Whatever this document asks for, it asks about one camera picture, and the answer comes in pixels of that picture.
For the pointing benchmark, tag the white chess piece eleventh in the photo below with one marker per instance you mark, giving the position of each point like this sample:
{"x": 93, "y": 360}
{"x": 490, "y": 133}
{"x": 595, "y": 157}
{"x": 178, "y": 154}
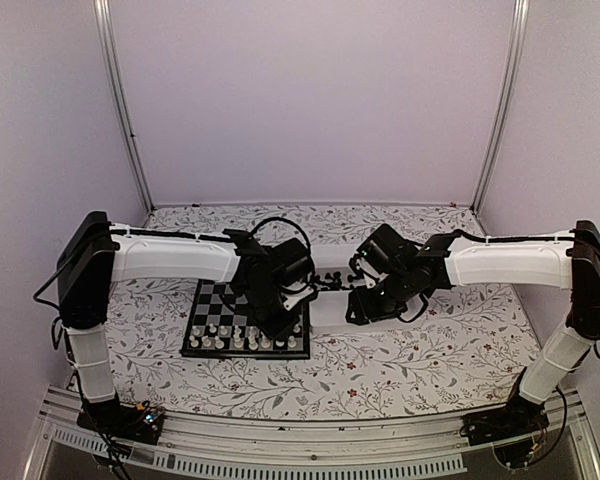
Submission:
{"x": 218, "y": 342}

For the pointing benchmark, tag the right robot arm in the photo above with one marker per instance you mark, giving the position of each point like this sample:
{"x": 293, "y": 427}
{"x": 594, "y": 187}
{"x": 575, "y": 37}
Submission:
{"x": 397, "y": 270}

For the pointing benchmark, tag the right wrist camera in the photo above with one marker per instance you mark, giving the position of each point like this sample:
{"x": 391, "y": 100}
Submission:
{"x": 363, "y": 269}

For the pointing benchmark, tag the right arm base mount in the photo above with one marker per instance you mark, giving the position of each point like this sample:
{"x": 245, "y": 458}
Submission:
{"x": 520, "y": 426}

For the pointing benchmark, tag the black chess pieces pile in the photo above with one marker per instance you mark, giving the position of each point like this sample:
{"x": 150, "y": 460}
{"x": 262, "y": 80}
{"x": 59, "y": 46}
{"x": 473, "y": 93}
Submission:
{"x": 331, "y": 282}

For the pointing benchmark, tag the white plastic tray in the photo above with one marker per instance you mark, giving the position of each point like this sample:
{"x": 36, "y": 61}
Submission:
{"x": 327, "y": 312}

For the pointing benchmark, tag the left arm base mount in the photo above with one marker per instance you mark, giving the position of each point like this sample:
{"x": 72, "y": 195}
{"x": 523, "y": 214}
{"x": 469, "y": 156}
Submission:
{"x": 142, "y": 422}

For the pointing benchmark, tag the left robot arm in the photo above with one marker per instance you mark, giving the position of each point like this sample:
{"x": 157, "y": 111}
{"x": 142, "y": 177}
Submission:
{"x": 274, "y": 280}

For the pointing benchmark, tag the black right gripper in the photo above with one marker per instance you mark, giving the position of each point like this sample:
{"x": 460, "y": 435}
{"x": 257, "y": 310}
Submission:
{"x": 364, "y": 309}

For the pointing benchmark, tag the metal frame post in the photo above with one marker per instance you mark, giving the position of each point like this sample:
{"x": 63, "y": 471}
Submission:
{"x": 512, "y": 65}
{"x": 106, "y": 34}

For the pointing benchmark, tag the aluminium front rail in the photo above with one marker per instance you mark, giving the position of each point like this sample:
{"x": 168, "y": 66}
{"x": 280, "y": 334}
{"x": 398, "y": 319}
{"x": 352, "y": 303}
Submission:
{"x": 418, "y": 447}

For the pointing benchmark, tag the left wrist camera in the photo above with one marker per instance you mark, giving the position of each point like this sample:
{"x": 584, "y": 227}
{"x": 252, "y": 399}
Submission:
{"x": 292, "y": 300}

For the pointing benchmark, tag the left metal frame post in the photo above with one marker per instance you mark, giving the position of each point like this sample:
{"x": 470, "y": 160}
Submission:
{"x": 106, "y": 34}

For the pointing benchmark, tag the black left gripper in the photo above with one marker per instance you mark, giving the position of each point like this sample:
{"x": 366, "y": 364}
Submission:
{"x": 273, "y": 331}

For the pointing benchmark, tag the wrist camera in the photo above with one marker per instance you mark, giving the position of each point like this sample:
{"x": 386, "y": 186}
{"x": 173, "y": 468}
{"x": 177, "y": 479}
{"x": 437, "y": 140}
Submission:
{"x": 292, "y": 300}
{"x": 363, "y": 269}

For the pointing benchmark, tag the right metal frame post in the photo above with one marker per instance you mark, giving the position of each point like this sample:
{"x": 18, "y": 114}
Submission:
{"x": 512, "y": 65}

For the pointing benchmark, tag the black grey chessboard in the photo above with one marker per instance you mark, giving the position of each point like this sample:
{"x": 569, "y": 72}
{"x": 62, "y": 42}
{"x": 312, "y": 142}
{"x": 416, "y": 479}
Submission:
{"x": 215, "y": 303}

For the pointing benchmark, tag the floral table mat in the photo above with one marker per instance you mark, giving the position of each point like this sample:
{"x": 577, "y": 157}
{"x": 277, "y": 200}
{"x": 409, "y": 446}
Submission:
{"x": 464, "y": 352}

